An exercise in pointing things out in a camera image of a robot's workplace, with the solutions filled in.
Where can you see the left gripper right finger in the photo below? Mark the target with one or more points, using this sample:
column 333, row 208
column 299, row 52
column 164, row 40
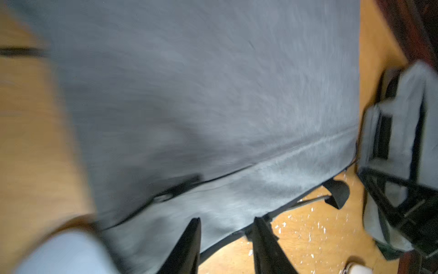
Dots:
column 269, row 257

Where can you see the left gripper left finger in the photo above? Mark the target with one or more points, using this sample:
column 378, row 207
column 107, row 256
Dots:
column 185, row 256

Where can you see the white pink computer mouse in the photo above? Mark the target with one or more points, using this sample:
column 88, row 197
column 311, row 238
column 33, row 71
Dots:
column 355, row 268

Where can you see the grey laptop bag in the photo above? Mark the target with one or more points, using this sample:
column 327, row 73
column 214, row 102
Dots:
column 398, row 160
column 218, row 110

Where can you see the left white computer mouse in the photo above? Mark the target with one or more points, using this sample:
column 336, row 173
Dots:
column 73, row 251

